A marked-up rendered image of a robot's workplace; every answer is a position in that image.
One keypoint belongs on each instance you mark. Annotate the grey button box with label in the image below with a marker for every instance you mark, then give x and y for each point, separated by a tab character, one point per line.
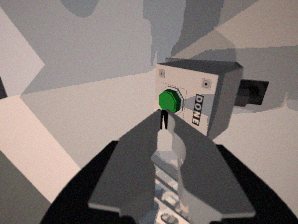
204	94

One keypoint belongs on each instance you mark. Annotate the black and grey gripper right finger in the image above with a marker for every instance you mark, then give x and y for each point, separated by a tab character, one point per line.
215	185

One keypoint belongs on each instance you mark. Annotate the beige tube rack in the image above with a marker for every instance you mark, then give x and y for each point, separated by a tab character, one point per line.
166	212

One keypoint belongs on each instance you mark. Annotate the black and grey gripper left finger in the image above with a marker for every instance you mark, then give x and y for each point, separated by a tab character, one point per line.
118	181

